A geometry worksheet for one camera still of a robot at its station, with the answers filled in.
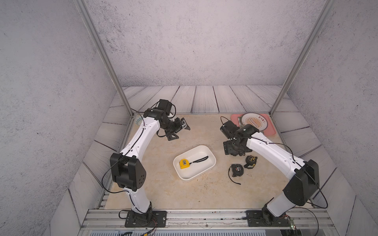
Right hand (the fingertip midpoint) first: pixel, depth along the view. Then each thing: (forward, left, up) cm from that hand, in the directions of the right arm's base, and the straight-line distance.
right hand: (236, 149), depth 81 cm
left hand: (+7, +26, +7) cm, 28 cm away
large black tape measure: (-6, -2, -13) cm, 15 cm away
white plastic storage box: (0, +23, -16) cm, 28 cm away
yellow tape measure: (-2, +29, -14) cm, 32 cm away
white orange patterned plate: (+35, -26, -16) cm, 46 cm away
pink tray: (+27, -33, -17) cm, 46 cm away
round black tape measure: (0, -12, -14) cm, 18 cm away
